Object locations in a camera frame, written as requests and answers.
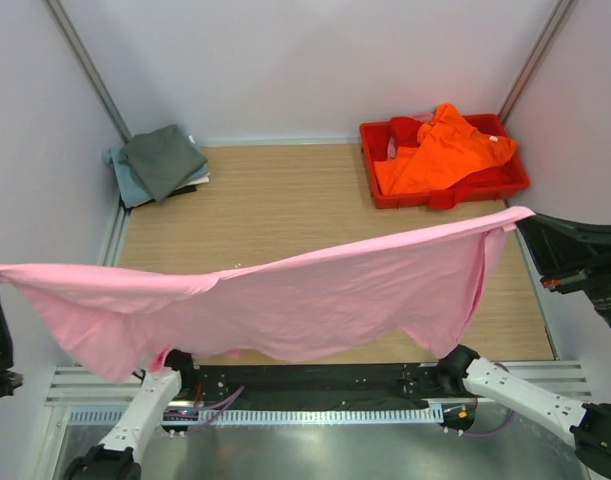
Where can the white slotted cable duct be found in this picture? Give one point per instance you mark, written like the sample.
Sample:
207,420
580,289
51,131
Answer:
234,418

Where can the grey folded t-shirt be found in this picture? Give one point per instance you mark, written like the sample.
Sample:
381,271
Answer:
162,160

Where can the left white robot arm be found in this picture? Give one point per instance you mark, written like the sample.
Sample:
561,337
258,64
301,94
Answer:
119,453

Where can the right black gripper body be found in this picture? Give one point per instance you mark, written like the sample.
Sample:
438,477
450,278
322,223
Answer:
596,265

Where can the light blue folded t-shirt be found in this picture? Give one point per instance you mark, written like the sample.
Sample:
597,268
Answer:
132,192

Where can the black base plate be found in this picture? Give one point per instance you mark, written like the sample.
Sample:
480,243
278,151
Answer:
320,388

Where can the black folded t-shirt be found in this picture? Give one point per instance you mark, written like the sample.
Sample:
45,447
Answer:
183,190

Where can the orange t-shirt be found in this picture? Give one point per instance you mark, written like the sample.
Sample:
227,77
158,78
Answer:
435,155

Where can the pink t-shirt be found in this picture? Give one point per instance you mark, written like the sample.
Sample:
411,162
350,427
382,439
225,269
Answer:
426,283

